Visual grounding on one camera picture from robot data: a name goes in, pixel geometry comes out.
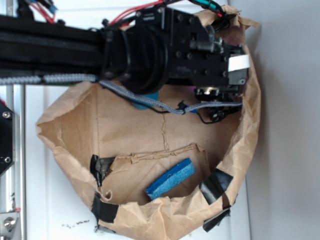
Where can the black mounting plate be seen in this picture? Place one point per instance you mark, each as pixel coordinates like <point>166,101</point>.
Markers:
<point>6,138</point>

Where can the blue sponge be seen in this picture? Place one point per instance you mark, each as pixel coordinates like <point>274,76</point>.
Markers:
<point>171,178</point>

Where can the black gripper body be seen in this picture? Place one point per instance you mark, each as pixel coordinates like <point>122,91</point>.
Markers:
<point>182,51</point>

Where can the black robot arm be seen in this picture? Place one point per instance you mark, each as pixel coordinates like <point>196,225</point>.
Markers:
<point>35,53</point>

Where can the brown paper bag bin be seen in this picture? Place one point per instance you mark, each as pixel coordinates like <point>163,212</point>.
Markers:
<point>111,152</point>

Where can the aluminium frame rail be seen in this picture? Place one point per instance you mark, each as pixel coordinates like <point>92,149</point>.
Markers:
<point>12,181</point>

